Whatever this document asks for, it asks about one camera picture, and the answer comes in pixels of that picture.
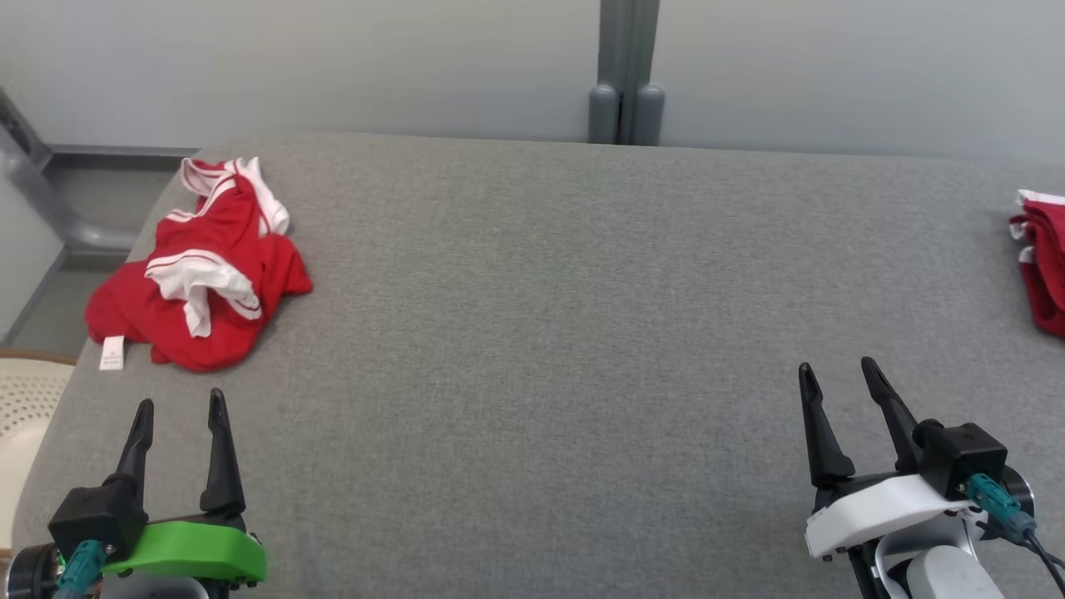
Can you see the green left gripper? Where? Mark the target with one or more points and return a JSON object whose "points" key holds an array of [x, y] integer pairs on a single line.
{"points": [[191, 549]]}

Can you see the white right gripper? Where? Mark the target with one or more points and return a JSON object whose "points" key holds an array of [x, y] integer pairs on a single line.
{"points": [[874, 512]]}

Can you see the red jersey with white trim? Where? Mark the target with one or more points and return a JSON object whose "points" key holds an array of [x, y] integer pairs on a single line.
{"points": [[216, 241]]}

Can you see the red shorts with white trim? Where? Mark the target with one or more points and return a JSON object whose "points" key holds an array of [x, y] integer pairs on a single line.
{"points": [[1048, 266]]}

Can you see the cream perforated laundry basket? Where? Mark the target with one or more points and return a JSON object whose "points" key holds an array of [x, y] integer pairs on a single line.
{"points": [[25, 416]]}

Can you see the grey bent metal tube leg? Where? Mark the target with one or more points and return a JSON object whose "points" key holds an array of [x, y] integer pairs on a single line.
{"points": [[42, 200]]}

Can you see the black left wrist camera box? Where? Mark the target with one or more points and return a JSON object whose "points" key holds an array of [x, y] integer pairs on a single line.
{"points": [[96, 516]]}

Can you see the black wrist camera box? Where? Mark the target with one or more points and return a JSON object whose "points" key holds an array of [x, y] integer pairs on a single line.
{"points": [[96, 516], [961, 456]]}

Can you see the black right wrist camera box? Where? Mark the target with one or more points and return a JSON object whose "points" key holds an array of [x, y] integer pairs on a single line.
{"points": [[961, 456]]}

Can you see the grey partition base rail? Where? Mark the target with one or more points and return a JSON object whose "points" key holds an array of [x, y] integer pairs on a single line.
{"points": [[116, 152]]}

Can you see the grey aluminium partition post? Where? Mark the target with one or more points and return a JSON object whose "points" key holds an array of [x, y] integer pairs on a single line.
{"points": [[628, 50]]}

